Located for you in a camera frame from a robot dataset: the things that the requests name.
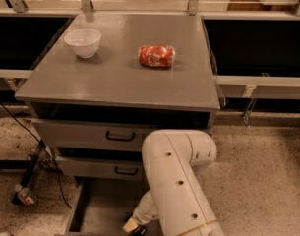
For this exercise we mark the left black bin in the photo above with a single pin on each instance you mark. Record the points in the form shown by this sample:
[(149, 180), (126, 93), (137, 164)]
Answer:
[(23, 40)]

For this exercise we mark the white bowl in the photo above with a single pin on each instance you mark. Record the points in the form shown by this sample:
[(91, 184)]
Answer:
[(83, 42)]

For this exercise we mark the crushed red soda can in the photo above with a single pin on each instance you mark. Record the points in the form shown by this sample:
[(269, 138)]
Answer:
[(160, 56)]

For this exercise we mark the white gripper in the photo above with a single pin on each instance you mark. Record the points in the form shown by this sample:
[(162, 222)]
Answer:
[(144, 214)]

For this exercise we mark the black floor stand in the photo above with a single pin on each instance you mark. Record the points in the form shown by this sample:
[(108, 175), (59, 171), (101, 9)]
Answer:
[(25, 182)]

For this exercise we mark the right black bin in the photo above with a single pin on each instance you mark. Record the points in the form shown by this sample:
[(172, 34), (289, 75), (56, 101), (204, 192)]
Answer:
[(255, 47)]

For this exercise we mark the black rxbar chocolate bar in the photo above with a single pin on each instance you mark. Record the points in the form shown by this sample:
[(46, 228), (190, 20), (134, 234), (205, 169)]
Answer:
[(140, 231)]

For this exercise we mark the grey drawer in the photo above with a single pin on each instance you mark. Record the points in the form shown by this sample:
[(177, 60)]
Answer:
[(102, 206), (59, 134), (98, 163)]

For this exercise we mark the grey top drawer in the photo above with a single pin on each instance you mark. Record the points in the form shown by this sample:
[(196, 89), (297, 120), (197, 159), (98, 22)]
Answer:
[(59, 134)]

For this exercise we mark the grey drawer cabinet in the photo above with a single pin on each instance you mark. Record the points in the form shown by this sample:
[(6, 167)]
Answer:
[(114, 87)]

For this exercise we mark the black bin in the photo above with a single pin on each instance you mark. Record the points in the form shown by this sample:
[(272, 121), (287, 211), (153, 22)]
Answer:
[(23, 40), (255, 47)]

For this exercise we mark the grey bottom drawer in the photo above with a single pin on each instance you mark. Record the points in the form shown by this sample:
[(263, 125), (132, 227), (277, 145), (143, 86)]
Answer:
[(102, 206)]

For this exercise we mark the plastic water bottle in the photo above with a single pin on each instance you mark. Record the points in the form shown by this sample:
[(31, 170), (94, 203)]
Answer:
[(25, 195)]

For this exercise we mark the grey middle drawer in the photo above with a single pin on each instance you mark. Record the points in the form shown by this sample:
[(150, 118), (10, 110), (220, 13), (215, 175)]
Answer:
[(98, 163)]

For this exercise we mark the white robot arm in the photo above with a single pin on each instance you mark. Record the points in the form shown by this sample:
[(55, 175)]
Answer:
[(175, 197)]

